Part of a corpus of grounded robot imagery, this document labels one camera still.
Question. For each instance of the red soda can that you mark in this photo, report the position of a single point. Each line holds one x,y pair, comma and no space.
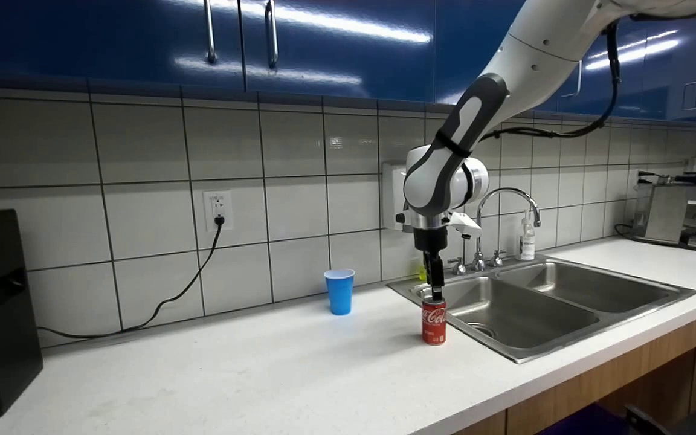
432,325

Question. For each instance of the blue plastic cup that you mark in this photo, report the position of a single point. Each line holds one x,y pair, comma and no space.
338,290

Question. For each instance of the black chair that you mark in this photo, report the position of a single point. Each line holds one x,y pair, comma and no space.
676,424

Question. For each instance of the white wall dispenser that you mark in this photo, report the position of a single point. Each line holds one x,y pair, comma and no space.
394,197

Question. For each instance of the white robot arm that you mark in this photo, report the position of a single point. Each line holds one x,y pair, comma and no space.
477,111

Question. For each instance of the black box appliance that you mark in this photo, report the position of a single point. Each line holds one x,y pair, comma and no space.
0,314

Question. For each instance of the stainless steel double sink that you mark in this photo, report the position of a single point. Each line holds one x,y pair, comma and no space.
541,311

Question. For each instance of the silver espresso machine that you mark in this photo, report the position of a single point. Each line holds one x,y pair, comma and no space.
686,213

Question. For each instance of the chrome sink faucet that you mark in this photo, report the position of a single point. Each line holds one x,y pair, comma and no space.
508,192

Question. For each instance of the white wall outlet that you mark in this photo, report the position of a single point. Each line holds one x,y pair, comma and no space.
217,208

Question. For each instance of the clear soap pump bottle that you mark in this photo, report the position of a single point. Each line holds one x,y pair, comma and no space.
527,245

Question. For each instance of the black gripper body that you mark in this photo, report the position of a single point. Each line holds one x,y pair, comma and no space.
430,245

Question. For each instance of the blue waste bin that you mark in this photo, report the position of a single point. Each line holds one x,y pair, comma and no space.
585,424

